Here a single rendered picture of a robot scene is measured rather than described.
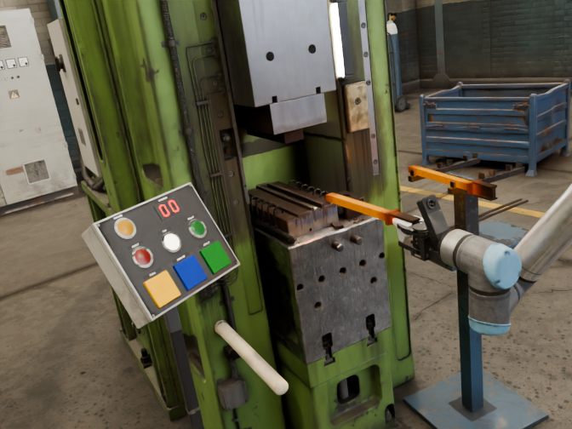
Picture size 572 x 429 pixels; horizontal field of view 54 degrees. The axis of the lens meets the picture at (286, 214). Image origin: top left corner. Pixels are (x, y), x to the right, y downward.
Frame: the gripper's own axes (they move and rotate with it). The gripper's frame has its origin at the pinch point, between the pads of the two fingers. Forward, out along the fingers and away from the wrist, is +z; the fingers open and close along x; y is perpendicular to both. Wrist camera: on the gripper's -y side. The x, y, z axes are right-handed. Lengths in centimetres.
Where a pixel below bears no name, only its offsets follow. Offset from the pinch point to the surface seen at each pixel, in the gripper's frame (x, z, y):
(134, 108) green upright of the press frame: -43, 94, -30
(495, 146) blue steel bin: 310, 247, 89
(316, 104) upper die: 3, 43, -26
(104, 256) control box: -73, 23, -5
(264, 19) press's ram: -11, 43, -54
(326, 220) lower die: 1.8, 41.8, 13.2
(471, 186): 35.6, 8.7, 2.8
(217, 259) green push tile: -44, 24, 6
